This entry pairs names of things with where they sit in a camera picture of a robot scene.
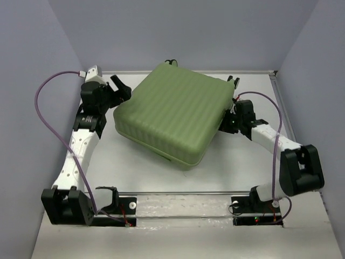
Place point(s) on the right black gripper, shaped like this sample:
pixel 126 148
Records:
pixel 224 126

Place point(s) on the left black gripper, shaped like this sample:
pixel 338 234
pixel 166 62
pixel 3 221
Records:
pixel 124 91

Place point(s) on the green hard-shell suitcase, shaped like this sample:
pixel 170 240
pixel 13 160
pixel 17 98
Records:
pixel 175 112

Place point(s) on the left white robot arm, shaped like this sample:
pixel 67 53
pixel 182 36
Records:
pixel 70 200

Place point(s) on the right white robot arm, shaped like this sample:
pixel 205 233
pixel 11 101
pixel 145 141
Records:
pixel 296 168

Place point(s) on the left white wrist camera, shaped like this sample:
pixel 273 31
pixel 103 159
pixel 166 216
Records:
pixel 94 73

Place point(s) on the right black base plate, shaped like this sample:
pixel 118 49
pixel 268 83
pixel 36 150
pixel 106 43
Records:
pixel 246 213

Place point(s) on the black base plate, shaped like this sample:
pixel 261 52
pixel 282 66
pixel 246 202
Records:
pixel 122 215
pixel 246 213

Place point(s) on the aluminium rail across table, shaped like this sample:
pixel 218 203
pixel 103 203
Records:
pixel 187 193

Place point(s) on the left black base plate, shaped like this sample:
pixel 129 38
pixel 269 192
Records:
pixel 122 215

